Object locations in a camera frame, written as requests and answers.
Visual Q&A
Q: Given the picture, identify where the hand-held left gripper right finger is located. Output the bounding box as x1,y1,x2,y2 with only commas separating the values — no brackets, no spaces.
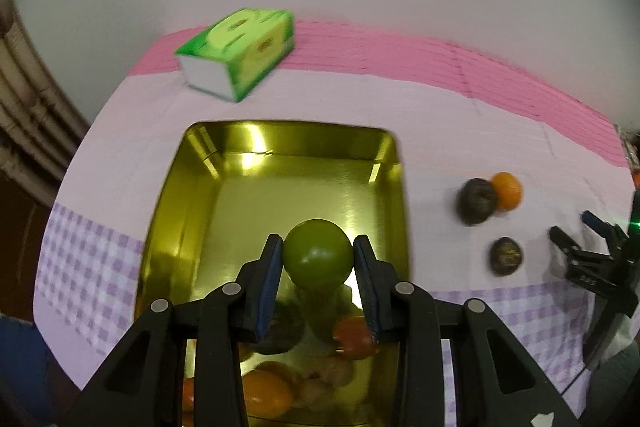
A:
352,234,583,427

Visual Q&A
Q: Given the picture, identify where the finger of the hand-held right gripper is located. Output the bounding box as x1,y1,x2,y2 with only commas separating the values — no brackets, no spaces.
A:
548,226,614,296
580,211,629,259

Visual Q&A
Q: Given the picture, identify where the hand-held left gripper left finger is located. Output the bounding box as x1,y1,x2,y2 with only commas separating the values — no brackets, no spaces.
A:
82,234,285,427

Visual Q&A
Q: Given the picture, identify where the red tomato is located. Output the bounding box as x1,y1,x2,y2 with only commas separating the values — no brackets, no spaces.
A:
332,317,377,360
181,377,197,413

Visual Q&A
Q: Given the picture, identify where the dark brown round fruit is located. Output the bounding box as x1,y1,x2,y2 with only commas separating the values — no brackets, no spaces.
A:
489,237,525,277
257,302,305,355
456,178,499,227

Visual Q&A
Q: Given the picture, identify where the green round fruit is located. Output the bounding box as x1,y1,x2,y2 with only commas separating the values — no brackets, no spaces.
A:
282,218,353,292

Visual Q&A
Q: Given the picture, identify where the tan lumpy fruit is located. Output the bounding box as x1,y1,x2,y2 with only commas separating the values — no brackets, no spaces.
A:
295,354,353,410

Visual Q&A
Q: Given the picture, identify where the orange mandarin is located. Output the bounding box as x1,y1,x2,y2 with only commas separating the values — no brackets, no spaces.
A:
490,172,524,212
242,369,295,419

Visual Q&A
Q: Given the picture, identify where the gold metal tray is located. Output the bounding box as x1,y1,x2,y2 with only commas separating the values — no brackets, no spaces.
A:
134,119,412,427

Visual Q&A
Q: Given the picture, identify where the pink and checkered tablecloth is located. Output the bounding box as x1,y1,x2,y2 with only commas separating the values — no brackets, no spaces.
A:
32,21,636,427

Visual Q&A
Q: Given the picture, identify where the green tissue box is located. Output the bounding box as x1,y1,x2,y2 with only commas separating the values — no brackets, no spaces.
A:
173,7,296,102

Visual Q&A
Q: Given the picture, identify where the blue object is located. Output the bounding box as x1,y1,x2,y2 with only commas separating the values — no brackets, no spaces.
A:
0,314,53,427

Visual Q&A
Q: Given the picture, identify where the beige striped curtain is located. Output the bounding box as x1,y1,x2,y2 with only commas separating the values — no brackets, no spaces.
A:
0,0,93,208

